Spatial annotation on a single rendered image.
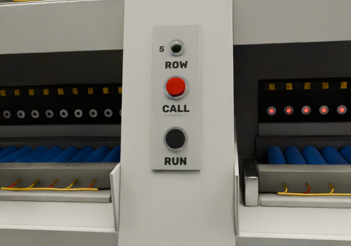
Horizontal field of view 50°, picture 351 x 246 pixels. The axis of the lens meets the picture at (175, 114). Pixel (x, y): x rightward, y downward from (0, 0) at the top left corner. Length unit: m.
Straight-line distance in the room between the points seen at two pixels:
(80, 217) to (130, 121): 0.10
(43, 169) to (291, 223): 0.25
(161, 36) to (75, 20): 0.08
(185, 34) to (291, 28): 0.09
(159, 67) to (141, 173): 0.09
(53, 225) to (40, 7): 0.20
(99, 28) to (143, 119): 0.10
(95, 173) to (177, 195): 0.12
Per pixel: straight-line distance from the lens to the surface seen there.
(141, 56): 0.33
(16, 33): 0.39
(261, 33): 0.34
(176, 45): 0.32
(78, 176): 0.40
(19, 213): 0.38
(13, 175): 0.44
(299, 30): 0.34
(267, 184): 0.37
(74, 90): 0.51
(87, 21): 0.36
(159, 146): 0.31
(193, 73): 0.31
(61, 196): 0.39
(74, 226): 0.34
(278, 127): 0.48
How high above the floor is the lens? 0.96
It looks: 8 degrees up
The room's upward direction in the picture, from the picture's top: straight up
